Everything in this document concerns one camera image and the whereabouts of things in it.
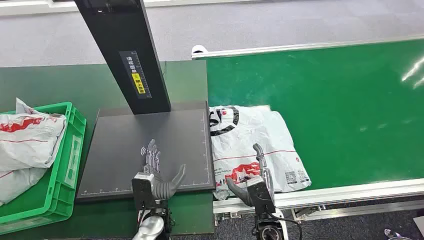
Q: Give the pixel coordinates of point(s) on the white courier bag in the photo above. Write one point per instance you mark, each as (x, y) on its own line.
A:
(251, 139)

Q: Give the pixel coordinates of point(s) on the green conveyor belt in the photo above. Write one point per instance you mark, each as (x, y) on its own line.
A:
(331, 109)

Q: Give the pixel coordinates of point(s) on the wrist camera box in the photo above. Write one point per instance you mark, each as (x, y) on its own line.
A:
(261, 197)
(142, 190)

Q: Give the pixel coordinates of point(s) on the green plastic crate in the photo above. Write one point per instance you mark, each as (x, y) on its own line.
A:
(71, 159)

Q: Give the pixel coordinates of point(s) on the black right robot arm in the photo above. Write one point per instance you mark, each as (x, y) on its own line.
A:
(268, 228)

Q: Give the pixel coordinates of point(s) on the grey courier bag, red print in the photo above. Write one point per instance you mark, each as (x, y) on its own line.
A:
(26, 142)

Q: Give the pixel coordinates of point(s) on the black scanner column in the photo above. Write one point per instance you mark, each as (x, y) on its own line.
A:
(126, 39)

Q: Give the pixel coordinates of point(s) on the grey floor plate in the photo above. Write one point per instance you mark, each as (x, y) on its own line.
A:
(419, 228)

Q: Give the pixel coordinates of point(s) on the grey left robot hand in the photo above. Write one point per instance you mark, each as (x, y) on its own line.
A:
(164, 190)

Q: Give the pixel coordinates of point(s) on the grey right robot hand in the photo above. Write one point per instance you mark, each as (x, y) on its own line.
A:
(261, 159)

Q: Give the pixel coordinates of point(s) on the plain grey courier bag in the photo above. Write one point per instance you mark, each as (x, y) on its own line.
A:
(16, 184)

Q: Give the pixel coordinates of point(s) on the white rail end cap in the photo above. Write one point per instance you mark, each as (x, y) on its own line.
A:
(198, 49)

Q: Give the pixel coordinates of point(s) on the black yellow column label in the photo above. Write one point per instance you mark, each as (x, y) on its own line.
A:
(136, 76)

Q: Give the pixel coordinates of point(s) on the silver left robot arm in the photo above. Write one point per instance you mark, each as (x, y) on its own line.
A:
(152, 227)

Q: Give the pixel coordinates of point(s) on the small metal floor fitting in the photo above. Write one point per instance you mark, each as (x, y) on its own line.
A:
(396, 234)

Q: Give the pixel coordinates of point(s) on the thin aluminium conveyor rail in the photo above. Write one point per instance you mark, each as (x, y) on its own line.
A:
(298, 47)

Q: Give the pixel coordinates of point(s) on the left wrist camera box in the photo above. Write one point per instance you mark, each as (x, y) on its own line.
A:
(142, 190)

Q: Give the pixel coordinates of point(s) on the dark green table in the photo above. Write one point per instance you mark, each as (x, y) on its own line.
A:
(49, 84)

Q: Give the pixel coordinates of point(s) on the black scanner platform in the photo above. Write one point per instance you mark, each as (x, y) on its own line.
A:
(132, 149)

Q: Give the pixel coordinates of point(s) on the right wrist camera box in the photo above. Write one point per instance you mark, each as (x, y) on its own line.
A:
(261, 197)

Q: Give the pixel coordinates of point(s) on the wide aluminium conveyor rail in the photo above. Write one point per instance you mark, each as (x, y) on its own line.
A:
(348, 193)

